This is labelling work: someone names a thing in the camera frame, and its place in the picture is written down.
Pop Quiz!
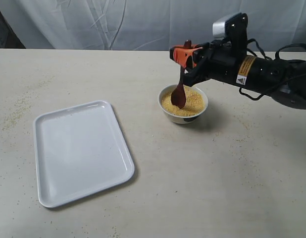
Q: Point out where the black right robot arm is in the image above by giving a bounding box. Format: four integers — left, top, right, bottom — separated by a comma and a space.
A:
169, 40, 306, 110

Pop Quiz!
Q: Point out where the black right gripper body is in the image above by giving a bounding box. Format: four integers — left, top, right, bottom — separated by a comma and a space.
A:
183, 41, 250, 87

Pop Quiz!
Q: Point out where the white plastic tray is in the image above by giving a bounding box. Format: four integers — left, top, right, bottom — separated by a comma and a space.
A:
33, 100, 135, 208

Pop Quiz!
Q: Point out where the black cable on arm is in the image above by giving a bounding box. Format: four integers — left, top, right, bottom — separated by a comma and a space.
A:
238, 38, 306, 101

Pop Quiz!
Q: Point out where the dark red spoon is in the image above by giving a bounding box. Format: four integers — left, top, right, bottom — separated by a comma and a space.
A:
171, 40, 192, 109

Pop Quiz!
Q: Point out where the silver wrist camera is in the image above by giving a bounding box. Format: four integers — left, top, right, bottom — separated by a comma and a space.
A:
212, 12, 248, 40

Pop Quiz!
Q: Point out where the white backdrop cloth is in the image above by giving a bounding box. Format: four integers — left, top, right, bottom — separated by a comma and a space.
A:
0, 0, 306, 51

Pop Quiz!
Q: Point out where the white bowl of grain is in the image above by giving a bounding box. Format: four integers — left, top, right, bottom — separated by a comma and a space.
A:
158, 85, 208, 124

